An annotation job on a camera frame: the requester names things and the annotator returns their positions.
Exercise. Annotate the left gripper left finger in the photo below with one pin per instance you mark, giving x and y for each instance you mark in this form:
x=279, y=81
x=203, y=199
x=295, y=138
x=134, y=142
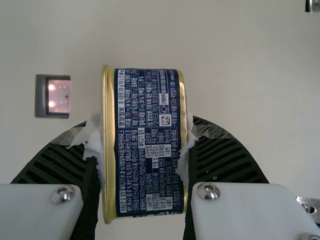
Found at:
x=37, y=212

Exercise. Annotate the rectangular tin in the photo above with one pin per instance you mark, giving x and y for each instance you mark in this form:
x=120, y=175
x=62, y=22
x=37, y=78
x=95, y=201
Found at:
x=145, y=150

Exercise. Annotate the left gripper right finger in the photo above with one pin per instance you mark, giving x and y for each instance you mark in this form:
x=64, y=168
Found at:
x=250, y=212

